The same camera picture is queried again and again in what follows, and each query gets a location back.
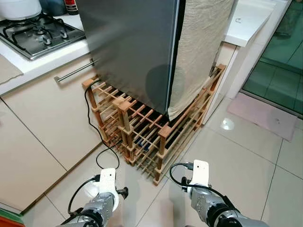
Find grey mini fridge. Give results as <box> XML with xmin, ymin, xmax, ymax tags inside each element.
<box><xmin>76</xmin><ymin>0</ymin><xmax>180</xmax><ymax>115</ymax></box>

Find wooden slatted rack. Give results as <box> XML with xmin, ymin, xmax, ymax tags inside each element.
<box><xmin>81</xmin><ymin>64</ymin><xmax>227</xmax><ymax>186</ymax></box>

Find pink floor mat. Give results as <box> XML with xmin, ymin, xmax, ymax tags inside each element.
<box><xmin>226</xmin><ymin>92</ymin><xmax>298</xmax><ymax>141</ymax></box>

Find beige kitchen cabinet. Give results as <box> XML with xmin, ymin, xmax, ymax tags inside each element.
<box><xmin>0</xmin><ymin>9</ymin><xmax>102</xmax><ymax>213</ymax></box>

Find stacked coloured plastic sheets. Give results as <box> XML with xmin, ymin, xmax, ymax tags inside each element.
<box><xmin>0</xmin><ymin>208</ymin><xmax>24</xmax><ymax>227</ymax></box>

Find crinkled beige cloth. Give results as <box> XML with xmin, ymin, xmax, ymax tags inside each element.
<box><xmin>168</xmin><ymin>0</ymin><xmax>237</xmax><ymax>121</ymax></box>

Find beige counter mat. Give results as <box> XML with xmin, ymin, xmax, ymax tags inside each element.
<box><xmin>0</xmin><ymin>56</ymin><xmax>24</xmax><ymax>85</ymax></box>

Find white side cabinet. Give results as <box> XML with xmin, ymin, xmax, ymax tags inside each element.
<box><xmin>201</xmin><ymin>0</ymin><xmax>292</xmax><ymax>124</ymax></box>

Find steel gas stove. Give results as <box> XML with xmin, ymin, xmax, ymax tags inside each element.
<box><xmin>0</xmin><ymin>13</ymin><xmax>87</xmax><ymax>61</ymax></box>

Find dark bottle with red label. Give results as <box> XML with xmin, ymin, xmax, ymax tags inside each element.
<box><xmin>64</xmin><ymin>0</ymin><xmax>79</xmax><ymax>16</ymax></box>

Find dark blue jar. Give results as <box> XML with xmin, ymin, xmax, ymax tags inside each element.
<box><xmin>40</xmin><ymin>0</ymin><xmax>67</xmax><ymax>17</ymax></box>

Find white cooking pot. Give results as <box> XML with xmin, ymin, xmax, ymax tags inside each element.
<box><xmin>0</xmin><ymin>0</ymin><xmax>43</xmax><ymax>21</ymax></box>

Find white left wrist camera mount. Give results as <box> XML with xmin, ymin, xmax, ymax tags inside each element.
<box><xmin>98</xmin><ymin>167</ymin><xmax>118</xmax><ymax>198</ymax></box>

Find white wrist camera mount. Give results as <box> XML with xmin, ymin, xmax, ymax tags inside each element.
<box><xmin>98</xmin><ymin>167</ymin><xmax>118</xmax><ymax>198</ymax></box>
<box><xmin>190</xmin><ymin>159</ymin><xmax>210</xmax><ymax>188</ymax></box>

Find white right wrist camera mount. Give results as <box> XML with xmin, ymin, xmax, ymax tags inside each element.
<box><xmin>190</xmin><ymin>159</ymin><xmax>210</xmax><ymax>188</ymax></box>

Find black power cable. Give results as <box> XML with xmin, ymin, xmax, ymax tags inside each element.
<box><xmin>84</xmin><ymin>78</ymin><xmax>120</xmax><ymax>170</ymax></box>

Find steel bar cabinet handle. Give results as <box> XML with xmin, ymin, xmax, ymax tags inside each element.
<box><xmin>53</xmin><ymin>59</ymin><xmax>99</xmax><ymax>84</ymax></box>

